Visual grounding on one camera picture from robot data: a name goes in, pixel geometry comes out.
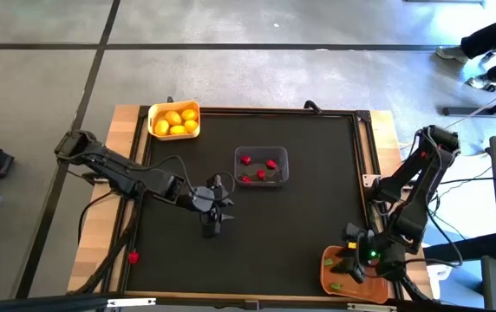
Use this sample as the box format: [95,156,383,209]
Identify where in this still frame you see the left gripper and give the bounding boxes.
[191,175,235,238]

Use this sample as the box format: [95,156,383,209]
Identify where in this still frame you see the silver metal bracket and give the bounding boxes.
[106,297,157,309]
[346,302,397,312]

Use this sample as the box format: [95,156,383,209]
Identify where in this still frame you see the person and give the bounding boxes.
[435,11,496,93]

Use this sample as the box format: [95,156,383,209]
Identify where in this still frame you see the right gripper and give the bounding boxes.
[330,224,373,285]

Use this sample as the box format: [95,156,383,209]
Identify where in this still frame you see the black desk leg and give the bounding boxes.
[423,232,496,266]

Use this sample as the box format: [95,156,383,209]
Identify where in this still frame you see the thin black cable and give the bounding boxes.
[436,174,496,186]

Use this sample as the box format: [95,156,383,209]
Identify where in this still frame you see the orange plastic basket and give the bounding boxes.
[319,244,391,304]

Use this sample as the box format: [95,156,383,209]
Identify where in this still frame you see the black cable bundle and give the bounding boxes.
[74,190,143,296]
[397,275,434,303]

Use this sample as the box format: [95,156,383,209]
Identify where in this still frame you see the black camera stand beam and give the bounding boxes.
[0,292,496,312]

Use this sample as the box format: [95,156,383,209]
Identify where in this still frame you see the grey transparent plastic basket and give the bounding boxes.
[233,146,290,188]

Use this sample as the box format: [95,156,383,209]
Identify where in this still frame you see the black desk foot bar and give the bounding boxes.
[441,84,496,118]

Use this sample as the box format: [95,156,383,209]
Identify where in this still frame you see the white floor cable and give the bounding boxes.
[445,80,496,129]

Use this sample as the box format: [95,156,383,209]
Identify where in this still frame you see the black table mat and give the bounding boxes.
[124,111,373,297]

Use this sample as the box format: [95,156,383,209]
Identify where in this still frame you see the yellow plastic basket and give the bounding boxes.
[147,100,201,141]

